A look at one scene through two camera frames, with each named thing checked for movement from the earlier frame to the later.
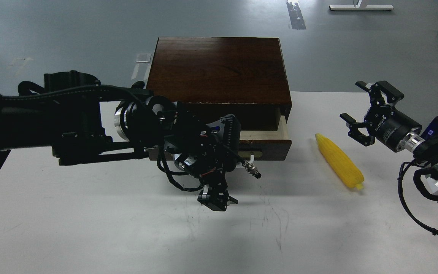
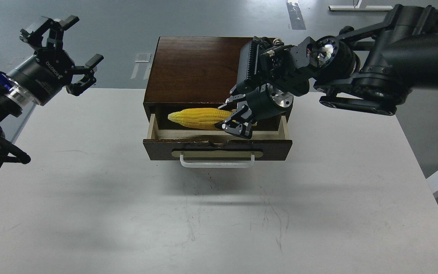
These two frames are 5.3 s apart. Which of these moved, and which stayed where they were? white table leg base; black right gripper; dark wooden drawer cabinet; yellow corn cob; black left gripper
Moved: black left gripper; yellow corn cob; black right gripper
Stayed: dark wooden drawer cabinet; white table leg base
